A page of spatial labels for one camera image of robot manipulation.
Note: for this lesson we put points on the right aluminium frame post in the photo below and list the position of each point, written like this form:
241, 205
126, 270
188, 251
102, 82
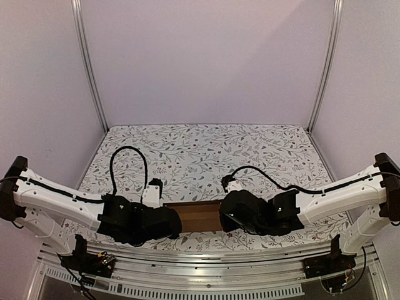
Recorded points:
327, 66

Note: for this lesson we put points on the aluminium frame post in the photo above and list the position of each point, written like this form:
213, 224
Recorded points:
327, 66
88, 66

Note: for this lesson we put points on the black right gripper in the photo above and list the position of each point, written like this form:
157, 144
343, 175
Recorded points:
228, 217

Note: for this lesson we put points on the left aluminium frame post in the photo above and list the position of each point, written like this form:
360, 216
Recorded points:
88, 66

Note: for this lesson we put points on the aluminium front rail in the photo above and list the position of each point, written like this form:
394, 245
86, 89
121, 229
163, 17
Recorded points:
276, 273

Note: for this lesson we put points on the floral patterned table mat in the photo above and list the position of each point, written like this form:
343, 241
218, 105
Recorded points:
191, 160

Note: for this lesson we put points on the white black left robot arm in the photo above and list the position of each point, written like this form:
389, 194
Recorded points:
31, 200

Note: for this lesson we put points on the brown cardboard paper box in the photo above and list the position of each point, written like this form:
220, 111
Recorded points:
198, 216

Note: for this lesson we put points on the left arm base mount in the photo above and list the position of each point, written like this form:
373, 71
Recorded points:
101, 264

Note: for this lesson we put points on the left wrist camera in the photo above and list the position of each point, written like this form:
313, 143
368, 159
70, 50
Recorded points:
152, 194

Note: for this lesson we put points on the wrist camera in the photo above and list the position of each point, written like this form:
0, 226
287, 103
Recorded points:
152, 194
230, 183

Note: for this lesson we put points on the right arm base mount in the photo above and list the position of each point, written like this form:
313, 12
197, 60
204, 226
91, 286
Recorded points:
333, 262

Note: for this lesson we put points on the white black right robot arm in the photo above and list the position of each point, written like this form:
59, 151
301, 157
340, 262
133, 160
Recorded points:
375, 188

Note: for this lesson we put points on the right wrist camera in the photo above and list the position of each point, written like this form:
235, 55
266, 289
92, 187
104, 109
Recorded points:
230, 183

